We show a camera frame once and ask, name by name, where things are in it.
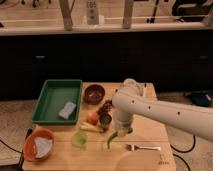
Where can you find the small metal cup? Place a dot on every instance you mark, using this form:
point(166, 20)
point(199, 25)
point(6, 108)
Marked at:
point(105, 120)

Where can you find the silver fork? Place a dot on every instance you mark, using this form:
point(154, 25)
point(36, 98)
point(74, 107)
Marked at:
point(132, 147)

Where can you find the dark blue bag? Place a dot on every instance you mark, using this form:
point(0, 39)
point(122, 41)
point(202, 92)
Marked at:
point(199, 98)

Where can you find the yellow corn cob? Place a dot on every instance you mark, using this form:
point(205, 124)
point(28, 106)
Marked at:
point(89, 127)

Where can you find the grey blue sponge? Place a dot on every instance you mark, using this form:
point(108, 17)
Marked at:
point(67, 110)

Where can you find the orange plastic bowl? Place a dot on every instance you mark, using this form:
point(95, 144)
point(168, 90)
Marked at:
point(29, 149)

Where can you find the green plastic tray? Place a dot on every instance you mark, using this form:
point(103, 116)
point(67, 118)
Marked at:
point(54, 95)

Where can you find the green plastic cup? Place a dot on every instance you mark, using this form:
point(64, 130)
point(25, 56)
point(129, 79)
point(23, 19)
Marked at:
point(79, 139)

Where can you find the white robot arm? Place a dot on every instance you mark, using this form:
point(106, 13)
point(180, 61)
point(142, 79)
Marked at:
point(192, 119)

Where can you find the dark grape bunch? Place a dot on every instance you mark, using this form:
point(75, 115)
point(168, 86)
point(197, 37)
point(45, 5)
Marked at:
point(105, 108)

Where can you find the white crumpled cloth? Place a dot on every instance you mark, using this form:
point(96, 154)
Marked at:
point(43, 146)

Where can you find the white small cup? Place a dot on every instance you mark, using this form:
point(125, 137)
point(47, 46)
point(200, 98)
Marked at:
point(131, 83)

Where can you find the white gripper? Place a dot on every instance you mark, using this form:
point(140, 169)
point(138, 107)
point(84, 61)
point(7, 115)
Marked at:
point(122, 124)

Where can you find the dark red bowl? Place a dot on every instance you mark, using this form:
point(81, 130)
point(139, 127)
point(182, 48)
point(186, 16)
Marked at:
point(94, 94)

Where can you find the red tomato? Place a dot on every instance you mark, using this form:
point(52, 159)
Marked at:
point(93, 118)

